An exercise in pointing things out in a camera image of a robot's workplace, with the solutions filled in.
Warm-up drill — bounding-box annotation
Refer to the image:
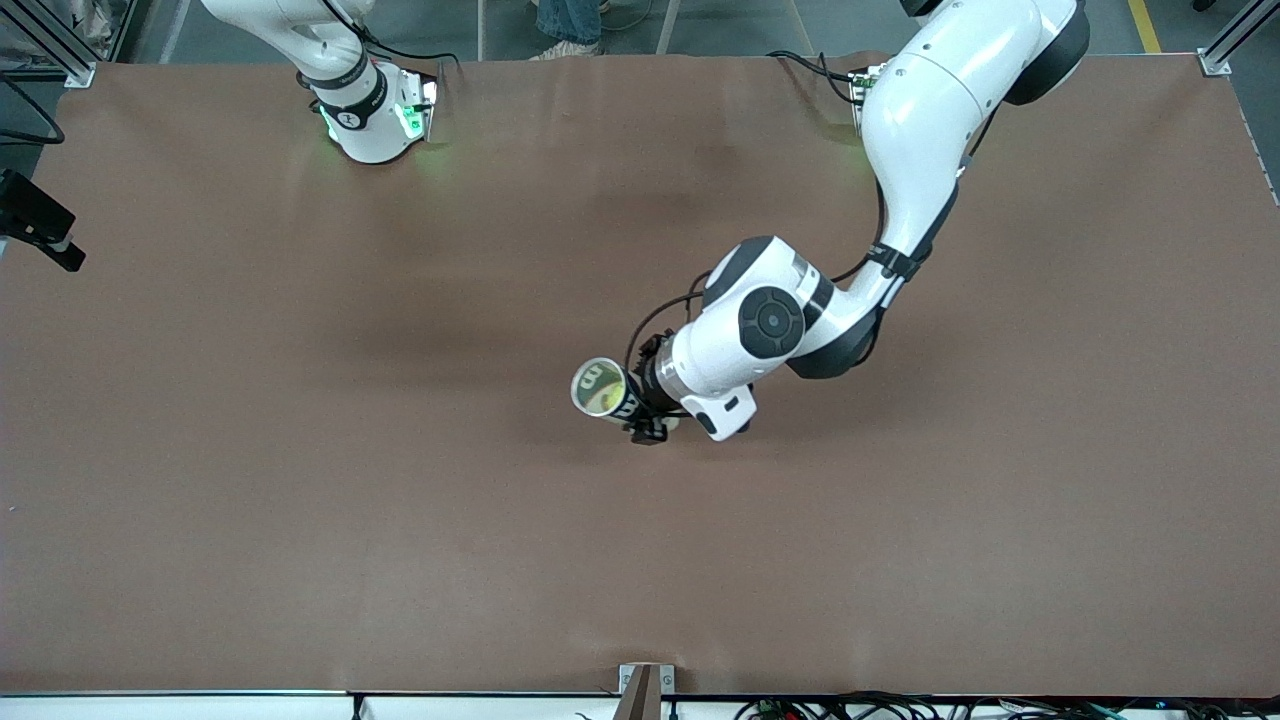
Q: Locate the clear tennis ball can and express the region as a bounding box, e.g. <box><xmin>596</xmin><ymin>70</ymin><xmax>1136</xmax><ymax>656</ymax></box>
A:
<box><xmin>570</xmin><ymin>356</ymin><xmax>683</xmax><ymax>433</ymax></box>

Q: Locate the yellow tennis ball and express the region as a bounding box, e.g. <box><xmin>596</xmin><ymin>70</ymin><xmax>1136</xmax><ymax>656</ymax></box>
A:
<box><xmin>582</xmin><ymin>368</ymin><xmax>627</xmax><ymax>413</ymax></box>

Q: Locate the brown paper table cover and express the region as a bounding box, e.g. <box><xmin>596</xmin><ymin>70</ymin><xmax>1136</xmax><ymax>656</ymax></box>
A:
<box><xmin>0</xmin><ymin>52</ymin><xmax>1280</xmax><ymax>698</ymax></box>

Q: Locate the person leg in blue jeans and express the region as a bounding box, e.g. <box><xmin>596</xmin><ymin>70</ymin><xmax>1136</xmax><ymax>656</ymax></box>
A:
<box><xmin>535</xmin><ymin>0</ymin><xmax>603</xmax><ymax>46</ymax></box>

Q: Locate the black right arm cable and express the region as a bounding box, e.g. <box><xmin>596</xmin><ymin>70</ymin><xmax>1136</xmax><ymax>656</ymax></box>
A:
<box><xmin>0</xmin><ymin>75</ymin><xmax>67</xmax><ymax>148</ymax></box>

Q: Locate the aluminium frame profile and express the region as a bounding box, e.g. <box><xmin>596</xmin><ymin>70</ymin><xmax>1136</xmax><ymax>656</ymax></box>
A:
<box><xmin>20</xmin><ymin>0</ymin><xmax>97</xmax><ymax>89</ymax></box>
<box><xmin>1198</xmin><ymin>0</ymin><xmax>1280</xmax><ymax>77</ymax></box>

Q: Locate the grey metal bracket plate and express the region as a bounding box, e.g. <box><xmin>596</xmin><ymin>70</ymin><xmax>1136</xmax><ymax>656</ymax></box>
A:
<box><xmin>618</xmin><ymin>663</ymin><xmax>676</xmax><ymax>697</ymax></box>

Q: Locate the brown camera mount post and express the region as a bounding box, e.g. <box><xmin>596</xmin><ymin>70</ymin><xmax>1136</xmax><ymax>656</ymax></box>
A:
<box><xmin>612</xmin><ymin>666</ymin><xmax>663</xmax><ymax>720</ymax></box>

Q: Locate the black left base cable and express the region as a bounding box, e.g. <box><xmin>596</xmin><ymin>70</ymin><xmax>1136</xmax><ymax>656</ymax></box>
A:
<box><xmin>768</xmin><ymin>50</ymin><xmax>863</xmax><ymax>107</ymax></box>

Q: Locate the black base cable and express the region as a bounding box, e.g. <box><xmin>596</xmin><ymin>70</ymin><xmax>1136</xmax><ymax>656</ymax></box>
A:
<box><xmin>330</xmin><ymin>0</ymin><xmax>466</xmax><ymax>79</ymax></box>
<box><xmin>768</xmin><ymin>50</ymin><xmax>863</xmax><ymax>107</ymax></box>

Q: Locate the black cable bundle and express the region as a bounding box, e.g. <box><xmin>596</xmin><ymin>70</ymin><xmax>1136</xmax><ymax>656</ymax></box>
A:
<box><xmin>735</xmin><ymin>690</ymin><xmax>1280</xmax><ymax>720</ymax></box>

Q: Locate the black right base cable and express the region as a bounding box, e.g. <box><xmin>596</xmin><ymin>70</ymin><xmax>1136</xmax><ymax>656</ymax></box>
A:
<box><xmin>330</xmin><ymin>0</ymin><xmax>466</xmax><ymax>79</ymax></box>

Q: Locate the white table edge rail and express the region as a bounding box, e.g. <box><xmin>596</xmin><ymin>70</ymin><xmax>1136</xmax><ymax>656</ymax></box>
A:
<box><xmin>0</xmin><ymin>690</ymin><xmax>1280</xmax><ymax>720</ymax></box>

